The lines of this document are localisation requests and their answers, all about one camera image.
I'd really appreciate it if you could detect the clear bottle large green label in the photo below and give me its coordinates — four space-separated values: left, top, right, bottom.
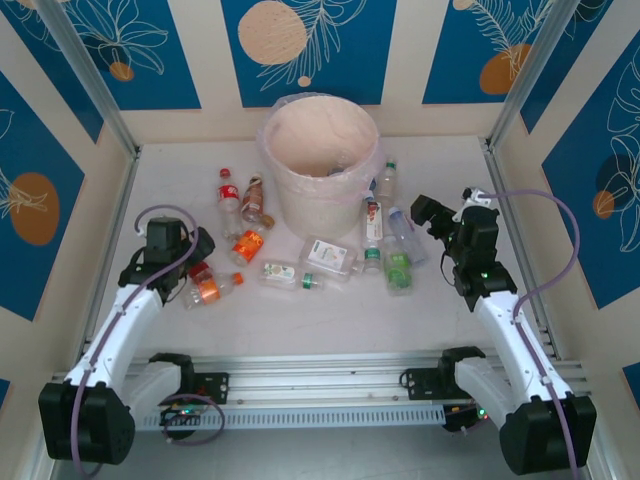
382 233 416 297

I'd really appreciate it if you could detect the aluminium frame post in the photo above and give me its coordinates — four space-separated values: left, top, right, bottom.
37 0 141 159
17 434 54 480
487 0 576 149
582 394 619 480

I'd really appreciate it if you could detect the black mounting plate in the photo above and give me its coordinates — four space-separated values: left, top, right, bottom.
402 367 444 401
192 372 231 404

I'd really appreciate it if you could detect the grey metal sheet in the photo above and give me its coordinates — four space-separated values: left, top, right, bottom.
49 427 511 480

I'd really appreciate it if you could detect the aluminium side rail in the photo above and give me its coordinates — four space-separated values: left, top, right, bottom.
483 144 559 364
72 147 144 371

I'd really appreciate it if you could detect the cola bottle red label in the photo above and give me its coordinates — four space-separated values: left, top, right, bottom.
215 167 242 240

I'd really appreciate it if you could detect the clear bottle green cap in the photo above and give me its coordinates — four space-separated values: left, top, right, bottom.
375 158 401 201

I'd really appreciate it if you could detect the brown tea bottle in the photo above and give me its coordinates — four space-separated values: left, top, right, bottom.
241 171 266 224

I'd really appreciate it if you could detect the clear bottle red white label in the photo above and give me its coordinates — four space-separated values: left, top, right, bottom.
363 196 387 246

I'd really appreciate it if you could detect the purple camera cable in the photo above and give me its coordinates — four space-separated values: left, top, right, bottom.
444 189 584 474
72 205 225 477

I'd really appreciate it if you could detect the clear bottle orange label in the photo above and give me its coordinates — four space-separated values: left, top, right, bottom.
180 271 246 312

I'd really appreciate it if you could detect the orange NFC juice bottle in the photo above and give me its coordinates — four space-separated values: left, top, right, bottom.
227 228 266 265

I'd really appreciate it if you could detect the circuit board with LEDs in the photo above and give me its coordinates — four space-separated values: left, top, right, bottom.
159 405 209 426
442 404 501 435

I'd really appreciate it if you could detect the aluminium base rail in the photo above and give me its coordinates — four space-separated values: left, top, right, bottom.
49 353 589 409

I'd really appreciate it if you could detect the clear bottle red cap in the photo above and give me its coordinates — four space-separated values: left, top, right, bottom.
187 259 216 284

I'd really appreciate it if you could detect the clear bottle blue cap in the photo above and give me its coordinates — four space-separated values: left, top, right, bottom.
387 204 430 266

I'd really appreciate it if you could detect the cream plastic waste bin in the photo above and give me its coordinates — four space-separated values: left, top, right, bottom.
257 94 381 241

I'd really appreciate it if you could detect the clear bottle green band label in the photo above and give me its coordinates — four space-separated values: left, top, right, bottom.
298 272 347 296
360 242 384 276

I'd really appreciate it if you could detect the grey slotted cable duct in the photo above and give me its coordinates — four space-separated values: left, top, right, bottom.
134 404 446 432

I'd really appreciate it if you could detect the pink plastic bin liner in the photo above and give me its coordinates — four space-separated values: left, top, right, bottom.
254 92 384 204

